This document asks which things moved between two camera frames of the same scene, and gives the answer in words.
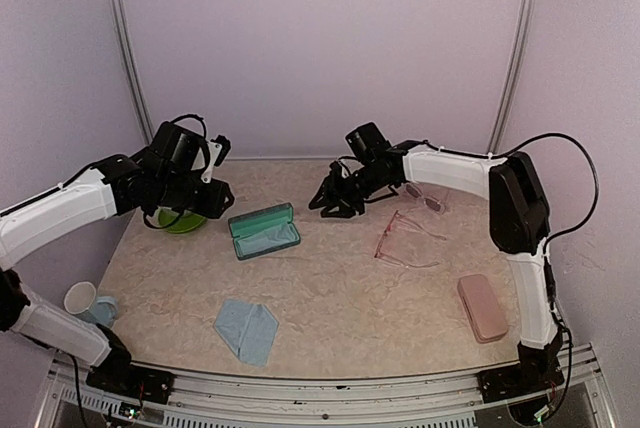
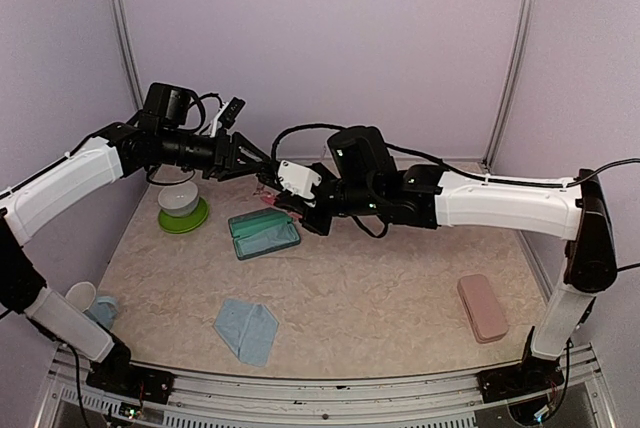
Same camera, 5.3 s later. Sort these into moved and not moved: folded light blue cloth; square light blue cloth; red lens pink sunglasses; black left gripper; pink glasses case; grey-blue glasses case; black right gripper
Moved: red lens pink sunglasses; black right gripper; black left gripper
Not moved: square light blue cloth; grey-blue glasses case; pink glasses case; folded light blue cloth
